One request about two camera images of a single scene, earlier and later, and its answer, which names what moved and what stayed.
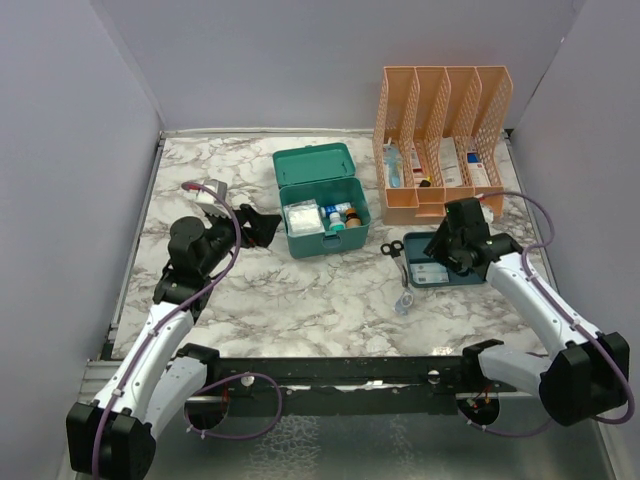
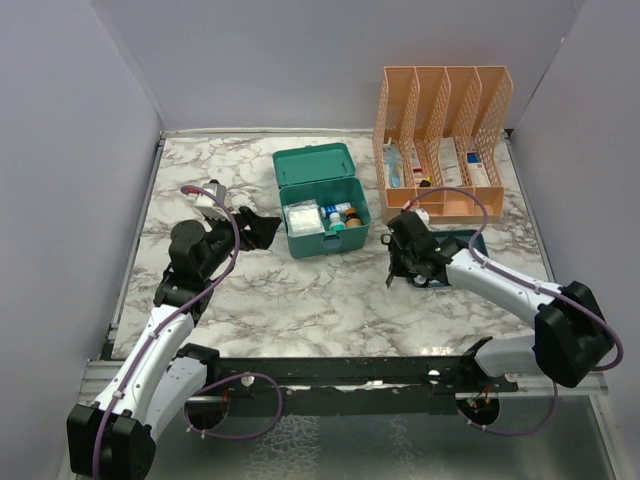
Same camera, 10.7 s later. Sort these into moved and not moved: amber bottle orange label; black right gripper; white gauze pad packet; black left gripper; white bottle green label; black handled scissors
Moved: black handled scissors; black right gripper
Not moved: white gauze pad packet; black left gripper; amber bottle orange label; white bottle green label
